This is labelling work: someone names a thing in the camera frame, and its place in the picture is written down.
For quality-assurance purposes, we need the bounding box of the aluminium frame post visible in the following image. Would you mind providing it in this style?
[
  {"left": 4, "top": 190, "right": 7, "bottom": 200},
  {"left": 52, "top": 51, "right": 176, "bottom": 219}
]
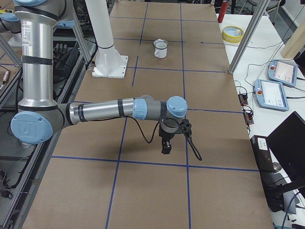
[{"left": 228, "top": 0, "right": 270, "bottom": 74}]

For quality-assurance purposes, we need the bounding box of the orange black adapter near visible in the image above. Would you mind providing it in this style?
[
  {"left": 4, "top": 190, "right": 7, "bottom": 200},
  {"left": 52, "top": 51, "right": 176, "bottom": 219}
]
[{"left": 241, "top": 105, "right": 254, "bottom": 125}]

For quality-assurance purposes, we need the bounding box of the blue teach pendant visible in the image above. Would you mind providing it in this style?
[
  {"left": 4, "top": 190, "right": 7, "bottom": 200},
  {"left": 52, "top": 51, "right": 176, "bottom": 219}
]
[
  {"left": 267, "top": 60, "right": 297, "bottom": 87},
  {"left": 254, "top": 79, "right": 289, "bottom": 112}
]

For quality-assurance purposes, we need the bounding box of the white enamel mug blue rim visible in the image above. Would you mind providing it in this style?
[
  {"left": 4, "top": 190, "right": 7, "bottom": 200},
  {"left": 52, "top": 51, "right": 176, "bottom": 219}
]
[{"left": 154, "top": 48, "right": 167, "bottom": 59}]

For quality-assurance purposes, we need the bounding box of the wooden plank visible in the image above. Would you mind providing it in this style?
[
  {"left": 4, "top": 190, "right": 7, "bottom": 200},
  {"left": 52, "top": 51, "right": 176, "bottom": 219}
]
[{"left": 281, "top": 21, "right": 305, "bottom": 59}]

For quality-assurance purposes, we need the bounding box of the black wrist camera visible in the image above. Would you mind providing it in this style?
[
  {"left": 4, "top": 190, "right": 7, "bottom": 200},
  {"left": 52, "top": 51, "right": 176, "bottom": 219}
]
[{"left": 180, "top": 119, "right": 192, "bottom": 138}]

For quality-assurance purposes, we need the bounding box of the yellow rimmed bowl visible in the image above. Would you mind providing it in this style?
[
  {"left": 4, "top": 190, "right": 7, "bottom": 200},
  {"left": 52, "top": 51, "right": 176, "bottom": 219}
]
[{"left": 222, "top": 26, "right": 244, "bottom": 43}]

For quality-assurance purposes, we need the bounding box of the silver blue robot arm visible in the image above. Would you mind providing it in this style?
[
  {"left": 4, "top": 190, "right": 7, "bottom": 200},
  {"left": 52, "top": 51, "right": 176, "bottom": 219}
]
[{"left": 10, "top": 0, "right": 191, "bottom": 154}]

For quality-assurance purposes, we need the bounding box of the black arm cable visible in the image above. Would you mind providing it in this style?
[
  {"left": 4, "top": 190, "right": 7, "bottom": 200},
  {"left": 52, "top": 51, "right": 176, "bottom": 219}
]
[{"left": 126, "top": 115, "right": 203, "bottom": 161}]

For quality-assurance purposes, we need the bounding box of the white pedestal column with base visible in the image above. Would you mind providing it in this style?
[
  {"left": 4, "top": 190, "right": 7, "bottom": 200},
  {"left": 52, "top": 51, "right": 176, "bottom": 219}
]
[{"left": 85, "top": 0, "right": 128, "bottom": 79}]

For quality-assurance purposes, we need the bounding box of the orange black adapter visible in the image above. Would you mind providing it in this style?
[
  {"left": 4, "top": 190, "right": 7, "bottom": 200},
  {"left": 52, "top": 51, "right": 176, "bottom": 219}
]
[
  {"left": 241, "top": 105, "right": 254, "bottom": 125},
  {"left": 237, "top": 86, "right": 248, "bottom": 105}
]

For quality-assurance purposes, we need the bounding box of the red cylinder tube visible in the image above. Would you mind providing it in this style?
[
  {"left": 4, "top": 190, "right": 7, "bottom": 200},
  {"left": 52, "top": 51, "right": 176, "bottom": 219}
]
[{"left": 217, "top": 0, "right": 229, "bottom": 23}]

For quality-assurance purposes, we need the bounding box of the near blue teach pendant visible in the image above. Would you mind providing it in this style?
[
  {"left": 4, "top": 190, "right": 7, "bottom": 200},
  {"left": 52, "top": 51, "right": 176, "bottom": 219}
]
[{"left": 254, "top": 79, "right": 289, "bottom": 112}]

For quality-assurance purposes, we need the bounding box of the orange black adapter far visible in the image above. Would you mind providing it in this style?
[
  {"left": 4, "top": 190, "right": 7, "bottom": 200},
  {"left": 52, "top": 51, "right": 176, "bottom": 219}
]
[{"left": 237, "top": 86, "right": 248, "bottom": 105}]

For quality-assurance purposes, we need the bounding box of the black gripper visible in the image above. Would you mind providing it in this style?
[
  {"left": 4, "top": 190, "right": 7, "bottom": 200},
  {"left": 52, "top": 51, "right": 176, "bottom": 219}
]
[{"left": 159, "top": 128, "right": 175, "bottom": 154}]

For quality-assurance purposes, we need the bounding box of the black desktop box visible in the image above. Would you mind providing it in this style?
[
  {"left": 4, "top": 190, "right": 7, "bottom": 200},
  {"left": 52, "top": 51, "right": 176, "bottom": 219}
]
[{"left": 250, "top": 135, "right": 289, "bottom": 212}]

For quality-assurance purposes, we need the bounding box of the black computer monitor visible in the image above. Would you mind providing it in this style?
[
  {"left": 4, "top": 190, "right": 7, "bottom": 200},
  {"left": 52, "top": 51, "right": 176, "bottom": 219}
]
[{"left": 267, "top": 111, "right": 305, "bottom": 181}]

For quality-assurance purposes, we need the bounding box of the far blue teach pendant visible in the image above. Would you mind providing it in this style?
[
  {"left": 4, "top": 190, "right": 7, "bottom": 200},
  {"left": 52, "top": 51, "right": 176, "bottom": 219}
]
[{"left": 267, "top": 60, "right": 297, "bottom": 87}]

